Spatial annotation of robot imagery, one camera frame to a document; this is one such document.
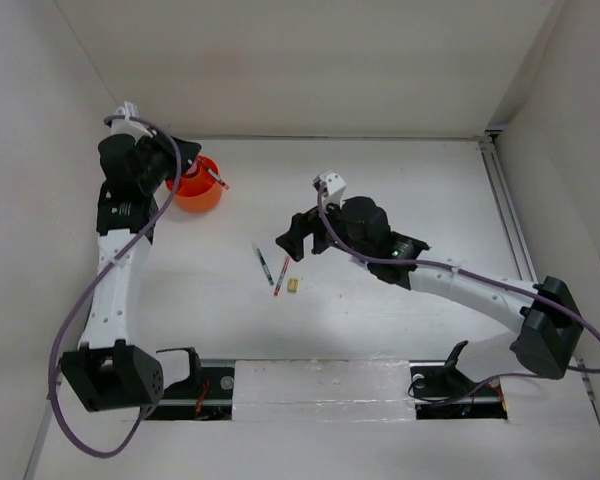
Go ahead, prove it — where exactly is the green gel pen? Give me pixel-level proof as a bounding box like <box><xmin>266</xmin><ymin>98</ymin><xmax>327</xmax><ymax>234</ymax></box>
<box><xmin>253</xmin><ymin>244</ymin><xmax>274</xmax><ymax>286</ymax></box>

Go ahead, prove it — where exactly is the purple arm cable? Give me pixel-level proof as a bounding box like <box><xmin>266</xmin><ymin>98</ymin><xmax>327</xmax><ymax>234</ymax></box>
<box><xmin>317</xmin><ymin>187</ymin><xmax>600</xmax><ymax>401</ymax></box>
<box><xmin>47</xmin><ymin>114</ymin><xmax>184</xmax><ymax>460</ymax></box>

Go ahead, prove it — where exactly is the red gel pen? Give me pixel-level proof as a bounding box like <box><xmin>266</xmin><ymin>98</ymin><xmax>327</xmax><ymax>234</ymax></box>
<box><xmin>274</xmin><ymin>255</ymin><xmax>291</xmax><ymax>297</ymax></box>

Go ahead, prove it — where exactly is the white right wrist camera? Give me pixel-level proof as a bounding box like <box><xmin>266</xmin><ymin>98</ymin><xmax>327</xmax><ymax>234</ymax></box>
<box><xmin>312</xmin><ymin>170</ymin><xmax>346</xmax><ymax>208</ymax></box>

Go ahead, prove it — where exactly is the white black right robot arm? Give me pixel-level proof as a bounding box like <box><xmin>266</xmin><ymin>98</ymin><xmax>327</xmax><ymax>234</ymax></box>
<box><xmin>276</xmin><ymin>196</ymin><xmax>583</xmax><ymax>394</ymax></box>

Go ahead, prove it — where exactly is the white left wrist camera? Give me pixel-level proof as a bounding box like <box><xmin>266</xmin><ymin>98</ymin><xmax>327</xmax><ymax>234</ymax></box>
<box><xmin>110</xmin><ymin>101</ymin><xmax>154</xmax><ymax>140</ymax></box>

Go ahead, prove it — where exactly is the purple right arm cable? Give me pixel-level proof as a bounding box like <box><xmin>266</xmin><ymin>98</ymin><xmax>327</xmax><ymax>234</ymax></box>
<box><xmin>317</xmin><ymin>187</ymin><xmax>600</xmax><ymax>401</ymax></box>

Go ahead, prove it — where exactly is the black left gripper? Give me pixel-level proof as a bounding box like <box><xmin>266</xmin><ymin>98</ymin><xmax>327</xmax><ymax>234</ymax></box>
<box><xmin>136</xmin><ymin>125</ymin><xmax>200</xmax><ymax>194</ymax></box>

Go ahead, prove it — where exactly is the orange gel pen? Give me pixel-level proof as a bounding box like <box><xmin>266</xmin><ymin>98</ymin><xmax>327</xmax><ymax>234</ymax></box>
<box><xmin>202</xmin><ymin>165</ymin><xmax>230</xmax><ymax>190</ymax></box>

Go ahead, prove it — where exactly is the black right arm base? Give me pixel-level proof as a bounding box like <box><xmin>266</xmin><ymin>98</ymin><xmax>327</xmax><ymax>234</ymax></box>
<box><xmin>407</xmin><ymin>341</ymin><xmax>508</xmax><ymax>420</ymax></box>

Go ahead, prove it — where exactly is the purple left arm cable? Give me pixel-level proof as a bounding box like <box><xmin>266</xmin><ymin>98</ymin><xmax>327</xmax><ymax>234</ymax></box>
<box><xmin>47</xmin><ymin>114</ymin><xmax>184</xmax><ymax>460</ymax></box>

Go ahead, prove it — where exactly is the white foam block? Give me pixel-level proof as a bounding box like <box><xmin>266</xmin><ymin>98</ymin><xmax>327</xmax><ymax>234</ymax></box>
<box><xmin>232</xmin><ymin>359</ymin><xmax>416</xmax><ymax>423</ymax></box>

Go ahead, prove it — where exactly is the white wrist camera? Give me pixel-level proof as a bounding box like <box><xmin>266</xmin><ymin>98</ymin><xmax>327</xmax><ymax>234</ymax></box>
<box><xmin>312</xmin><ymin>170</ymin><xmax>346</xmax><ymax>208</ymax></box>
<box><xmin>110</xmin><ymin>101</ymin><xmax>154</xmax><ymax>140</ymax></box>

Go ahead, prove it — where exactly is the orange ribbed round container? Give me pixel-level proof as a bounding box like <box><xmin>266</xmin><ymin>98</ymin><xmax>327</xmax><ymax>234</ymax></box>
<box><xmin>174</xmin><ymin>155</ymin><xmax>225</xmax><ymax>213</ymax></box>

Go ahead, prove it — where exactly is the yellow rubber eraser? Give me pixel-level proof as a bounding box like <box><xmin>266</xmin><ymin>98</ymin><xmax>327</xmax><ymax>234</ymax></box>
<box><xmin>287</xmin><ymin>278</ymin><xmax>299</xmax><ymax>293</ymax></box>

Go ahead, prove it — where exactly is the aluminium side rail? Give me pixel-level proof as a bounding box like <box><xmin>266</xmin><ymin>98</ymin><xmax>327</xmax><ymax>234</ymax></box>
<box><xmin>483</xmin><ymin>130</ymin><xmax>596</xmax><ymax>401</ymax></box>

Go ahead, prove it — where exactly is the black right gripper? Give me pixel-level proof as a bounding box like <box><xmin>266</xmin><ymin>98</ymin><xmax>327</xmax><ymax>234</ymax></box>
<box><xmin>274</xmin><ymin>192</ymin><xmax>372</xmax><ymax>262</ymax></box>

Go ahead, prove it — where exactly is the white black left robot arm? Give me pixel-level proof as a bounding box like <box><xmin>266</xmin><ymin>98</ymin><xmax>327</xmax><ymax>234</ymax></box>
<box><xmin>60</xmin><ymin>133</ymin><xmax>201</xmax><ymax>412</ymax></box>

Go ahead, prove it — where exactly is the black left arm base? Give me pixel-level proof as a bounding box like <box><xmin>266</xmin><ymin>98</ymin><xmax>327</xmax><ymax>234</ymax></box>
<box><xmin>145</xmin><ymin>347</ymin><xmax>236</xmax><ymax>422</ymax></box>

